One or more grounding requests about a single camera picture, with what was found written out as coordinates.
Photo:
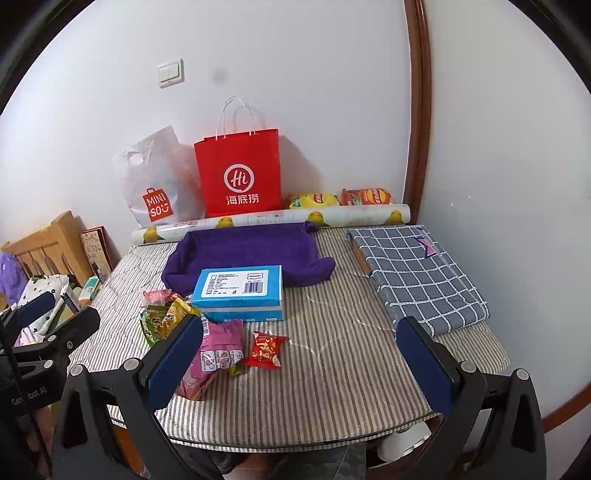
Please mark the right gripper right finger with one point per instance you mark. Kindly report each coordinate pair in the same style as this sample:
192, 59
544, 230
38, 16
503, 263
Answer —
491, 425

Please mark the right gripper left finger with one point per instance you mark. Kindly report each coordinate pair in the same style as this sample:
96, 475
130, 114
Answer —
85, 443

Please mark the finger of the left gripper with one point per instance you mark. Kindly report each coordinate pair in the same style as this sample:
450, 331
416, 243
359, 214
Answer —
69, 332
22, 316

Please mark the green triangular snack pack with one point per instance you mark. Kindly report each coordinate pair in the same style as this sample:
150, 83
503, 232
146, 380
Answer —
156, 323

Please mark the yellow crispy snack pack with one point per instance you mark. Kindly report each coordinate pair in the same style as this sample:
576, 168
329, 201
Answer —
178, 309

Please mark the pink yellow candy bag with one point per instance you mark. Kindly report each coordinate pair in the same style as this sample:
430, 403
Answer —
221, 349

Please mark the small red snack pack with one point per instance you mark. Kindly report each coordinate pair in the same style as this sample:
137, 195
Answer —
265, 351

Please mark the pink snack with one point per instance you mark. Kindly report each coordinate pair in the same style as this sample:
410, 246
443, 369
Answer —
158, 298

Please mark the purple cloth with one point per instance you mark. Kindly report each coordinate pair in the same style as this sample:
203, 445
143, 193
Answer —
12, 278

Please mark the white black dotted pillow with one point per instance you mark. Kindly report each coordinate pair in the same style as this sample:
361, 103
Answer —
40, 328

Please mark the patterned book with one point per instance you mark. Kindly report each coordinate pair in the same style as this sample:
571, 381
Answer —
98, 252

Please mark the blue tissue pack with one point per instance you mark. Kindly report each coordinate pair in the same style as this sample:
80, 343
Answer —
250, 294

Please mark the white Miniso plastic bag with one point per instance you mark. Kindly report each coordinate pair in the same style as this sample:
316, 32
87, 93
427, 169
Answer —
159, 180

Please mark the grey checked folded cloth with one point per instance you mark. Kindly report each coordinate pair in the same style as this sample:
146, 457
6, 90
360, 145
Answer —
415, 276

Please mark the purple towel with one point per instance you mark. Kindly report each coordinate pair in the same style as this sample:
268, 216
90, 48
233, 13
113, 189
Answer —
292, 246

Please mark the red Haidilao paper bag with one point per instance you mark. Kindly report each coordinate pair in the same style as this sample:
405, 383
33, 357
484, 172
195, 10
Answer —
239, 172

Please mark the lemon print rolled mat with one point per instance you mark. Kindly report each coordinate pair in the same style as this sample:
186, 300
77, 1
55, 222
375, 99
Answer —
325, 217

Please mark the yellow chips bag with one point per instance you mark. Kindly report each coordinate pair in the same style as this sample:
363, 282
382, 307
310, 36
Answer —
314, 201

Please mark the orange chips bag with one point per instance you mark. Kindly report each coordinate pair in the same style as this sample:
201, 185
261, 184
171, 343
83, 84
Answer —
367, 196

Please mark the white wall switch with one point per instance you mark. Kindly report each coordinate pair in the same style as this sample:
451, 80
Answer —
170, 73

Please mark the brown wooden door frame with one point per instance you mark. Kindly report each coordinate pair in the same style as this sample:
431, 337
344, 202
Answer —
421, 104

